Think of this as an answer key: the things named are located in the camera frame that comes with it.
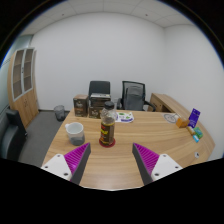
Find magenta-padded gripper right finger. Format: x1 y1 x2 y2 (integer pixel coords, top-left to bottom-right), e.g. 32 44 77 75
131 142 184 186

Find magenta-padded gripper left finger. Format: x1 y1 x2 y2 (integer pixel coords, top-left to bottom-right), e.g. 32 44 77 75
40 142 92 185

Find clear black-capped drink bottle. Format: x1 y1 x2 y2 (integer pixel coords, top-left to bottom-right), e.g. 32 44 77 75
99 100 118 147

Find white mug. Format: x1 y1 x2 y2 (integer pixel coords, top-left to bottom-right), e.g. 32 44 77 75
64 121 86 147

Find small yellow box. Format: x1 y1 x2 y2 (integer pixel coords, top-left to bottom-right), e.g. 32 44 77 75
186 125 197 136

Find orange box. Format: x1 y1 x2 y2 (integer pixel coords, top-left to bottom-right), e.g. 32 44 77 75
175 116 190 129

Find green flat box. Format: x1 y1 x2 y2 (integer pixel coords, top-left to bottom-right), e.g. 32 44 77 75
193 126 204 139

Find round grey disc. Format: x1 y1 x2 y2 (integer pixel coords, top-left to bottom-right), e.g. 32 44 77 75
163 112 179 124

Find flat round red coaster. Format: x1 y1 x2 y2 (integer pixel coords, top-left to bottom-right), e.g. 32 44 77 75
98 137 117 149

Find grey waste bin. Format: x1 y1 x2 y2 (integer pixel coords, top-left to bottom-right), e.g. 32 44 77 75
53 104 67 122

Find black leather sofa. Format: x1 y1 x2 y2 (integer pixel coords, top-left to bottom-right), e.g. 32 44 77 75
0 109 28 162

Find purple standing card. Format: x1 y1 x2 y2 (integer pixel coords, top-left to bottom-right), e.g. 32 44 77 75
187 107 202 129

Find white green printed leaflet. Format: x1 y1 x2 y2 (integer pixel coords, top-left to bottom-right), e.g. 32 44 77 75
114 111 135 124

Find wooden side desk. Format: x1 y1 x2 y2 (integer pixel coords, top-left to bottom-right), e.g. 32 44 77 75
148 92 188 114

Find tall brown carton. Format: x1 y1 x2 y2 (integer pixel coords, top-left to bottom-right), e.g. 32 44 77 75
73 93 90 118

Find grey mesh office chair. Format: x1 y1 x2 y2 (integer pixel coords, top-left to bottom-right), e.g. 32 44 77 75
117 80 157 112

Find wide brown carton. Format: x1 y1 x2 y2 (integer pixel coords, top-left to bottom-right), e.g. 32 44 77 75
89 92 112 108

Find wooden shelf cabinet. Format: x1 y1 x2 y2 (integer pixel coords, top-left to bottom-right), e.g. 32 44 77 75
7 47 40 129

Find black padded office chair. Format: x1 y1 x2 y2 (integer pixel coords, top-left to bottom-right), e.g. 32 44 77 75
88 80 111 98

